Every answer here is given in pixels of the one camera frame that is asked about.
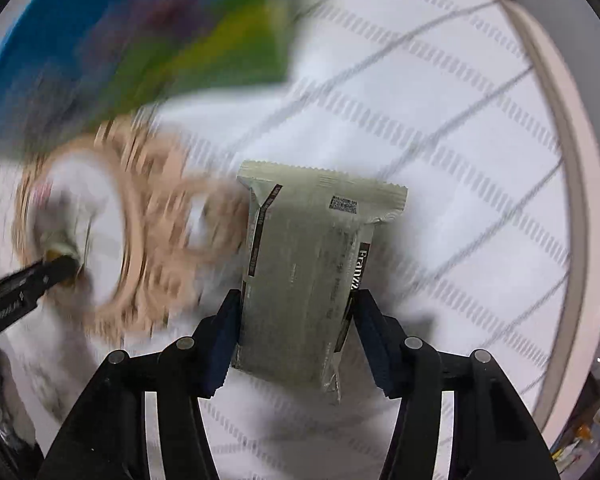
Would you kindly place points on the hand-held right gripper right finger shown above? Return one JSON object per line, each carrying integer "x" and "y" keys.
{"x": 376, "y": 345}

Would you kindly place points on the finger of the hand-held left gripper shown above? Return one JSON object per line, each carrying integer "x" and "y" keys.
{"x": 55, "y": 271}

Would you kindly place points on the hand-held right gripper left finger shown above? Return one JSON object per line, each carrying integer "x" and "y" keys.
{"x": 225, "y": 345}

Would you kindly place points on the pale grey snack packet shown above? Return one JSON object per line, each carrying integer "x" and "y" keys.
{"x": 300, "y": 270}

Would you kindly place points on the white grid floral quilt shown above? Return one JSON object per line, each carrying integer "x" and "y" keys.
{"x": 430, "y": 160}

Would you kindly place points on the colourful floor clutter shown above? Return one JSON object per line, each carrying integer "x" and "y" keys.
{"x": 580, "y": 430}

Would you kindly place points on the blue bed sheet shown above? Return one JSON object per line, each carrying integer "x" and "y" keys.
{"x": 40, "y": 35}

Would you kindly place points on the green snack packet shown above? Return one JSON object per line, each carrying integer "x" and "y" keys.
{"x": 220, "y": 50}

